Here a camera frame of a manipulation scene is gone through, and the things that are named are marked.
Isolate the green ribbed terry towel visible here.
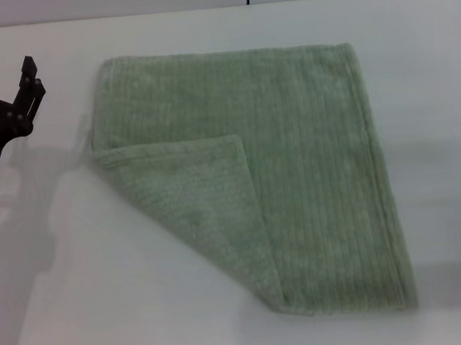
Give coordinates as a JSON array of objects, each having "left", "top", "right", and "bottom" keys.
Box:
[{"left": 74, "top": 26, "right": 421, "bottom": 345}]

